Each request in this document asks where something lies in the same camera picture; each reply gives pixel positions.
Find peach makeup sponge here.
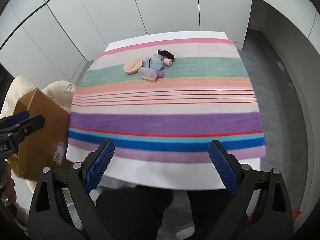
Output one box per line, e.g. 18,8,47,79
124,57,143,75

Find clear plastic travel bottle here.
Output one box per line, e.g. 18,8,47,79
138,67,158,82

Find person's left hand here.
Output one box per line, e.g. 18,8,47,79
1,161,17,206

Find brown cardboard box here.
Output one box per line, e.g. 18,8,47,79
8,89,72,181

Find cream padded chair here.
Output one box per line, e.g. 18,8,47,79
1,75,76,204

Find striped colourful cloth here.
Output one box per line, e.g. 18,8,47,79
66,38,266,164

